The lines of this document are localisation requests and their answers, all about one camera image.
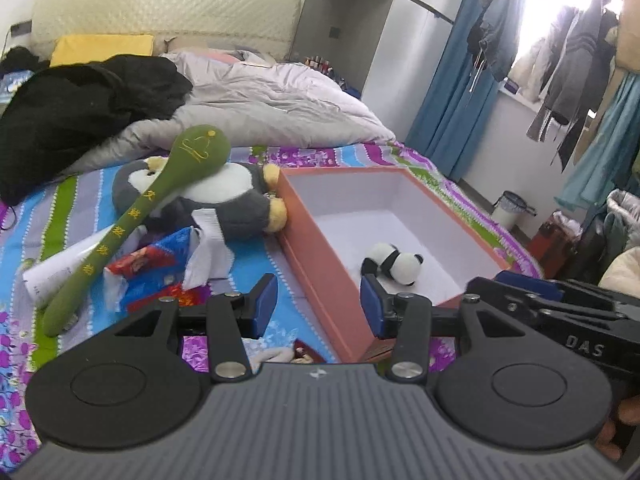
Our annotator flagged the green plush spoon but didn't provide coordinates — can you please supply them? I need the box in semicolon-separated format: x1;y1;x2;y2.
41;124;232;338

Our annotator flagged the row of small bottles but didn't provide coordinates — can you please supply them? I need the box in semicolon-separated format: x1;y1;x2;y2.
302;52;361;98

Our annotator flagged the small figure doll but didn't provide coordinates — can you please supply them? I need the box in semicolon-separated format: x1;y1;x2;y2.
292;340;321;365

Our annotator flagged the blue snack packet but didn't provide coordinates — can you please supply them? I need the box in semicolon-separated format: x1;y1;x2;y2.
104;226;201;311

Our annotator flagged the pink pillow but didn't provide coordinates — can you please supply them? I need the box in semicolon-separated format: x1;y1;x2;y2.
160;35;273;66

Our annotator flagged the hanging teal garment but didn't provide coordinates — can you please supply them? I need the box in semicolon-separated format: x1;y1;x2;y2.
555;72;640;206

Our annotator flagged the hanging grey striped coat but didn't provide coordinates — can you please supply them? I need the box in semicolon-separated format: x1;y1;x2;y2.
525;0;621;171

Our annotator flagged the blue patterned cloth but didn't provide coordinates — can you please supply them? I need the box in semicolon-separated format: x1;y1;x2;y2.
0;71;33;103

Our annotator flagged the white trash bin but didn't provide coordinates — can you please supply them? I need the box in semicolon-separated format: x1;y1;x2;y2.
492;191;530;231

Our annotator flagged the beige padded headboard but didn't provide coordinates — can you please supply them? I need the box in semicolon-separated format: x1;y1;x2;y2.
31;0;303;61

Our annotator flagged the penguin plush toy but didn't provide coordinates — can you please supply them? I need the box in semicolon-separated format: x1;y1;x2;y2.
111;156;288;256

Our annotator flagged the pink cardboard box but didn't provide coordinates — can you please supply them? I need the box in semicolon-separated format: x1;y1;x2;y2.
276;167;513;363

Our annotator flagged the hanging denim jacket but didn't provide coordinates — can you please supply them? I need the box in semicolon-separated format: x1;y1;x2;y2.
467;0;538;83

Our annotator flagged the grey wardrobe with niche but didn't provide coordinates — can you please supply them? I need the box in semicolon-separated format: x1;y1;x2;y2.
290;0;476;106

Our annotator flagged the striped floral bedsheet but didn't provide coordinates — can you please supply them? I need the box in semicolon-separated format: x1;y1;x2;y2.
0;141;546;461

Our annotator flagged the black jacket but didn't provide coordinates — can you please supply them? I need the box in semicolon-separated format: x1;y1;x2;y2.
0;55;195;206

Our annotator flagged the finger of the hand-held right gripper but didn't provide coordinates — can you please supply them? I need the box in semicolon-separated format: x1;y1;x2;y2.
465;270;626;320

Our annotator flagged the red suitcase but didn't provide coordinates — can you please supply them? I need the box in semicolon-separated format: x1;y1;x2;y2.
527;212;583;278

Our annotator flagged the black bundled clothing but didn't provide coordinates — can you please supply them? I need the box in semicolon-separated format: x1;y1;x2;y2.
0;46;46;76

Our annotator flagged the white puffer jacket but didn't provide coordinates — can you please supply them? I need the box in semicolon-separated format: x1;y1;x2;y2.
597;187;640;286

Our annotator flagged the yellow pillow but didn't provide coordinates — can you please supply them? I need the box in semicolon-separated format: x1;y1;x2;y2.
49;34;156;68

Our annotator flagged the person's right hand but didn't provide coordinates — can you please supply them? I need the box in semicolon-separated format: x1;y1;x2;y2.
597;394;640;462

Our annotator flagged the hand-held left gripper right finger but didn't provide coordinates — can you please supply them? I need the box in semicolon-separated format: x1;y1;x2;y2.
360;275;539;386

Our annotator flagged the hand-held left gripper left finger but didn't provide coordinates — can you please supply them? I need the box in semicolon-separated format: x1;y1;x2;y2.
112;274;279;384

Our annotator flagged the white tube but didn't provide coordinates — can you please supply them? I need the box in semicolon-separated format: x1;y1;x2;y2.
22;232;121;308

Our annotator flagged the grey duvet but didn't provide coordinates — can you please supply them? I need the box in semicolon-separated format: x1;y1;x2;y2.
55;50;397;176

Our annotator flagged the white tissue paper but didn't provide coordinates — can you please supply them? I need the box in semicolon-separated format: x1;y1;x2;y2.
182;208;236;291

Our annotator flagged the hanging cream jacket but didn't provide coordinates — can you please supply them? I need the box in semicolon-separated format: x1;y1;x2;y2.
510;35;551;106

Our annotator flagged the panda plush toy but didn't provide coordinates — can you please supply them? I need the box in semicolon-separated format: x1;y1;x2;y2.
360;242;425;287

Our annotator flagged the blue curtain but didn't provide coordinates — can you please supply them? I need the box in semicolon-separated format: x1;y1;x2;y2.
405;0;538;183

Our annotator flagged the red foil packet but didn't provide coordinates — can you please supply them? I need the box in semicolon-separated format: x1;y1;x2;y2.
150;282;206;311

